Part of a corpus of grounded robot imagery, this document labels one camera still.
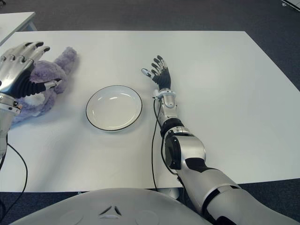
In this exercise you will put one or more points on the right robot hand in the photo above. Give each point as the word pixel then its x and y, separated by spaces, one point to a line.
pixel 164 78

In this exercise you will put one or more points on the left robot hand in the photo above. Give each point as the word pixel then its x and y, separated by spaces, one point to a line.
pixel 14 68

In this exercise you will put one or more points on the purple plush bunny doll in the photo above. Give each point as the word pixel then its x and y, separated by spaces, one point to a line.
pixel 63 68

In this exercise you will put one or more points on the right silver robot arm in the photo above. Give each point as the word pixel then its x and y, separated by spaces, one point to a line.
pixel 192 147

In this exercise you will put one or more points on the white plate black rim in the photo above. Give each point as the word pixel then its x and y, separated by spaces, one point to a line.
pixel 113 109

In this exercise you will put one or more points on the white side table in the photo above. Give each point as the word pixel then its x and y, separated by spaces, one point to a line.
pixel 14 21

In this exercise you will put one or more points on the grey table leg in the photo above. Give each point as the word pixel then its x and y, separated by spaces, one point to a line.
pixel 173 192

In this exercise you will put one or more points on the grey robot torso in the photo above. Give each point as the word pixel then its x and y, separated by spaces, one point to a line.
pixel 117 206

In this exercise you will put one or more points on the white background object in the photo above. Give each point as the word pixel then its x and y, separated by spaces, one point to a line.
pixel 293 2

